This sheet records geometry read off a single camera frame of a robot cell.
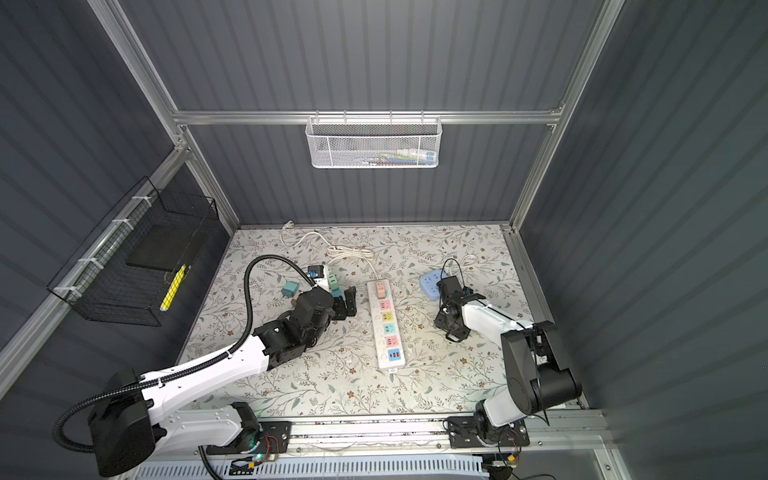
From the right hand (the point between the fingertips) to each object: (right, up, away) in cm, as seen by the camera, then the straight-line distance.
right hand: (450, 326), depth 92 cm
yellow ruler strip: (-70, +12, -25) cm, 75 cm away
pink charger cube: (-22, +11, +1) cm, 25 cm away
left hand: (-32, +13, -13) cm, 37 cm away
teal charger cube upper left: (-54, +11, +9) cm, 55 cm away
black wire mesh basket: (-83, +19, -20) cm, 88 cm away
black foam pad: (-77, +24, -16) cm, 82 cm away
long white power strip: (-21, 0, -2) cm, 21 cm away
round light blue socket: (-6, +13, +9) cm, 16 cm away
